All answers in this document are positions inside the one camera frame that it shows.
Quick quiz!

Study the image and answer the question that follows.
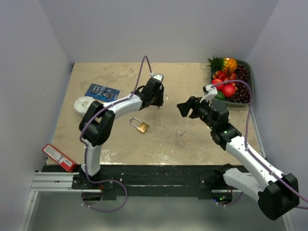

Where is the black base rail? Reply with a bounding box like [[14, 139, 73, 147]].
[[40, 164, 233, 201]]

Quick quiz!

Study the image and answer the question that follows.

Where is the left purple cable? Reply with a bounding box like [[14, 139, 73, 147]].
[[79, 55, 154, 213]]

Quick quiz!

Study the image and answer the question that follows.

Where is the red box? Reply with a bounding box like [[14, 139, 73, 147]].
[[42, 143, 77, 172]]

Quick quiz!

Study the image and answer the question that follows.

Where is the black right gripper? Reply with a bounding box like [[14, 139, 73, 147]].
[[177, 95, 216, 130]]

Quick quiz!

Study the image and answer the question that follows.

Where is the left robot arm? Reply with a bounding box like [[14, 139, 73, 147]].
[[79, 74, 164, 189]]

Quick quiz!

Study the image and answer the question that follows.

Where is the blue blister pack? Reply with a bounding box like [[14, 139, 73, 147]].
[[84, 83, 120, 103]]

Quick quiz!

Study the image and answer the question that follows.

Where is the purple cable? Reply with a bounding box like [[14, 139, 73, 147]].
[[211, 80, 308, 209], [79, 55, 154, 213]]

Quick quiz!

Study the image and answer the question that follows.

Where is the large brass padlock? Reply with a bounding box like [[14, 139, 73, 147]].
[[129, 117, 150, 134]]

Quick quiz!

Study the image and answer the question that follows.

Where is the dark grape bunch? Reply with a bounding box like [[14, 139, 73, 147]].
[[230, 64, 250, 103]]

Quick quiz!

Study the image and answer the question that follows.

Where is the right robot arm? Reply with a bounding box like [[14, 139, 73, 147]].
[[177, 97, 299, 220]]

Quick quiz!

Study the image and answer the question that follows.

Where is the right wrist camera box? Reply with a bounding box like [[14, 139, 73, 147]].
[[201, 84, 218, 102]]

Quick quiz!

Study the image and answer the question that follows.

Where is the red apple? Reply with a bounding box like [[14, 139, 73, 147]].
[[211, 78, 225, 91], [222, 84, 236, 98]]

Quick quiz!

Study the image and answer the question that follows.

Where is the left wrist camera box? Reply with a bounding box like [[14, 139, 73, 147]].
[[150, 73, 164, 83]]

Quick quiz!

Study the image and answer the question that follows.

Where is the aluminium frame rail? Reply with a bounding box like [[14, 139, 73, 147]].
[[18, 172, 80, 231]]

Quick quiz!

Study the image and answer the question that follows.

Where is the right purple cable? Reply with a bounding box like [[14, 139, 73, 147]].
[[211, 80, 308, 209]]

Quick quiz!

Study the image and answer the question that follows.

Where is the white paper roll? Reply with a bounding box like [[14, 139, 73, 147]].
[[74, 96, 95, 116]]

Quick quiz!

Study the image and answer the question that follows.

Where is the grey fruit tray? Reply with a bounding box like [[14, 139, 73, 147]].
[[210, 60, 254, 108]]

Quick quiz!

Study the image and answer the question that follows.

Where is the toy pineapple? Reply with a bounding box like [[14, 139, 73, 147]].
[[207, 56, 238, 73]]

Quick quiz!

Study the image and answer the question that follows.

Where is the silver key bunch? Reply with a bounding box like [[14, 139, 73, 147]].
[[176, 130, 187, 137]]

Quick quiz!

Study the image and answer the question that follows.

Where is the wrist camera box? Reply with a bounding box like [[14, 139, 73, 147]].
[[150, 73, 164, 83], [201, 84, 218, 102]]

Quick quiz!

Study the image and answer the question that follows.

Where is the green mango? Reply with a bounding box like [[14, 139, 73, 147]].
[[215, 91, 225, 101]]

